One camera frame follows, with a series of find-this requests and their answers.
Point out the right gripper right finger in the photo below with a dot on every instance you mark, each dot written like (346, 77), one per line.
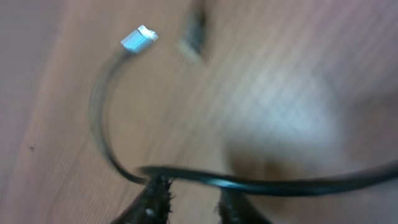
(235, 208)

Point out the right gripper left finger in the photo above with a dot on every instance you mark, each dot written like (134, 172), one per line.
(151, 206)

